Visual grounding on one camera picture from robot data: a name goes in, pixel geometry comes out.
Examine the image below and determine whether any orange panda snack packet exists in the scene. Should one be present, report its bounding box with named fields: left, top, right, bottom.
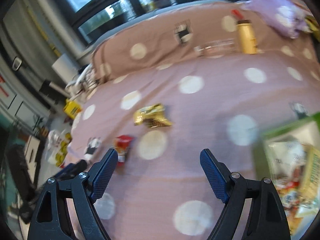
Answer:
left=274, top=178, right=299, bottom=210

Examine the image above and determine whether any green cracker packet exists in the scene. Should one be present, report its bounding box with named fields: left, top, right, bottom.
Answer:
left=299, top=145, right=319, bottom=201

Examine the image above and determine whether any white barcode snack packet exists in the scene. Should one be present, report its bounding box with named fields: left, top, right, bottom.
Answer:
left=266, top=140, right=305, bottom=179

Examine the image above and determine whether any red snack packet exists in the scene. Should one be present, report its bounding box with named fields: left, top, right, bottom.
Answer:
left=113, top=135, right=134, bottom=166

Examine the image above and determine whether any green white cardboard box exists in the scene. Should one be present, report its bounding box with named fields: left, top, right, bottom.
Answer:
left=253, top=113, right=319, bottom=239

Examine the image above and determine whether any yellow box on floor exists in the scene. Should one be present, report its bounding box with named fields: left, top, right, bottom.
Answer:
left=63, top=99, right=82, bottom=120

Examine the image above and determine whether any gold snack packet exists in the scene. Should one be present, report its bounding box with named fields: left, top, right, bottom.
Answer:
left=133, top=103, right=172, bottom=128

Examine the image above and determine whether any pink polka dot bedsheet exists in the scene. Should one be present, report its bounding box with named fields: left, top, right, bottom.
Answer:
left=68, top=3, right=319, bottom=239

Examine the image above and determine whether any clear plastic bottle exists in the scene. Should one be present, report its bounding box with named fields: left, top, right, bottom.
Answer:
left=194, top=38, right=236, bottom=57

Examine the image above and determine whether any yellow bottle red cap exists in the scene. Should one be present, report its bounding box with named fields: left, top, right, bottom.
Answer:
left=231, top=9, right=258, bottom=55

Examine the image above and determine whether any purple floral blanket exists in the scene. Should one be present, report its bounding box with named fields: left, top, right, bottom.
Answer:
left=245, top=0, right=319, bottom=40

